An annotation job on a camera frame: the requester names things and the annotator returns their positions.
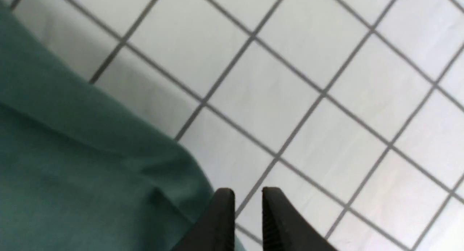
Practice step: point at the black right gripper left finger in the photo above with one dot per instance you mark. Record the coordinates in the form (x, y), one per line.
(214, 230)

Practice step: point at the white grid-patterned tablecloth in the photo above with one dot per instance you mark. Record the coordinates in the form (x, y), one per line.
(354, 108)

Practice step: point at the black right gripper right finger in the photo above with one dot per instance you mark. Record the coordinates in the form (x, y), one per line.
(284, 229)

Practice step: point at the green long-sleeved shirt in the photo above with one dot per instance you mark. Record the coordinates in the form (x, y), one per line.
(79, 172)

